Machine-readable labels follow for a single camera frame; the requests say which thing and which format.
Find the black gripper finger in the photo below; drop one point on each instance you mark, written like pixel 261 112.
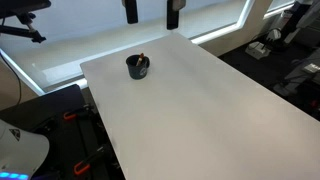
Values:
pixel 172 15
pixel 131 11

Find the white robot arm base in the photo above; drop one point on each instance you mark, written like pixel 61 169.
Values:
pixel 20 150

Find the orange marker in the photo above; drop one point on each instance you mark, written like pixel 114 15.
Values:
pixel 141 58

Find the white floor box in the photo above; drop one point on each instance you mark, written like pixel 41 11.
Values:
pixel 256 50

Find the black round floor device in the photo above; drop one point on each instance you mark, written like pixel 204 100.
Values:
pixel 275 37

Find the black perforated mounting table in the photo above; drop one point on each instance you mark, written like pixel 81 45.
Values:
pixel 50 106

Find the black and white stand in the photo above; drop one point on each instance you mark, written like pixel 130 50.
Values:
pixel 296 16

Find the dark blue cup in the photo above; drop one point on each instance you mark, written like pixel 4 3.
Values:
pixel 136 71

